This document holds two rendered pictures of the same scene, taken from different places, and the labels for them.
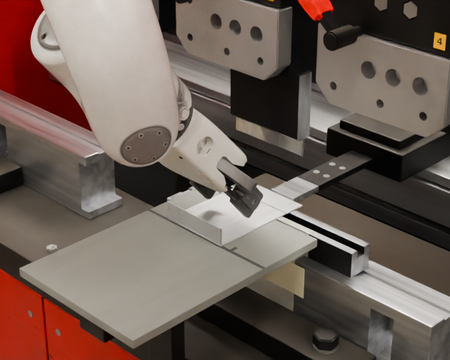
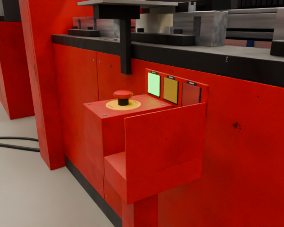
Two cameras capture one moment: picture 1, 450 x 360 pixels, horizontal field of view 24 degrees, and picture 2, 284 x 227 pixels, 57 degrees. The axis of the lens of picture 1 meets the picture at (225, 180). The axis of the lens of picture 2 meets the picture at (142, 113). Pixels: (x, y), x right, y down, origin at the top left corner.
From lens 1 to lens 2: 0.65 m
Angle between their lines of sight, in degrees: 12
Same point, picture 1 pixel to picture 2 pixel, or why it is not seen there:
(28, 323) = (93, 64)
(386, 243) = not seen: hidden behind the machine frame
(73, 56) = not seen: outside the picture
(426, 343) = (212, 19)
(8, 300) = (88, 59)
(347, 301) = (186, 18)
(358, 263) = (191, 8)
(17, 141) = (98, 21)
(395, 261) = not seen: hidden behind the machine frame
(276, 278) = (164, 23)
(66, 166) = (110, 21)
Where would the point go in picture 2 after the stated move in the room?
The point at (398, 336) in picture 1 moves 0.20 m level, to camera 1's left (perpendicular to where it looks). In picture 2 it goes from (203, 22) to (134, 22)
